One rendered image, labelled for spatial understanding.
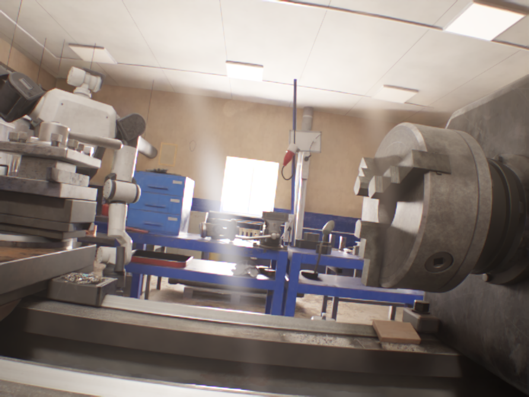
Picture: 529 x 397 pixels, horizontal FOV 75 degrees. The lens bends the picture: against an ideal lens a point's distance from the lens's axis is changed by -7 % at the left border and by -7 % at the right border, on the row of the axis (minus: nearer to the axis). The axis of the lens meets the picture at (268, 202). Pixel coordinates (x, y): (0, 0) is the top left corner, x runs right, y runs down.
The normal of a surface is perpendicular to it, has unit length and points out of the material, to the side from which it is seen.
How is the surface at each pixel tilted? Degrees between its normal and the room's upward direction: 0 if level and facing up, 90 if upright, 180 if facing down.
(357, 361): 90
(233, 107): 90
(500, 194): 71
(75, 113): 88
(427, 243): 114
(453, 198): 85
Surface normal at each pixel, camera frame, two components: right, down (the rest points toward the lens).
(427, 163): 0.10, -0.43
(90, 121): 0.70, 0.02
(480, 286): -0.99, -0.12
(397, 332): 0.14, -0.95
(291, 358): 0.06, -0.04
